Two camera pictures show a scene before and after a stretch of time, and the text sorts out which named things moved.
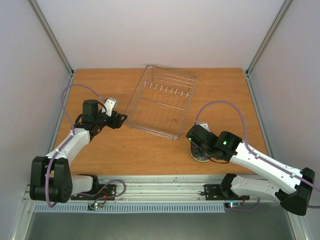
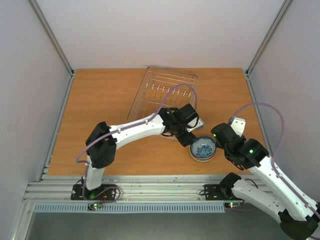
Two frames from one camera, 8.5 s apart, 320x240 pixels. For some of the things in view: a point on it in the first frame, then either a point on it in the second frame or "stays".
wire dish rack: [160, 105] stays
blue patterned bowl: [201, 159] stays
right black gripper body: [196, 152] → [235, 158]
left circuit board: [92, 207] stays
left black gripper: [117, 122] → [186, 142]
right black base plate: [213, 192] stays
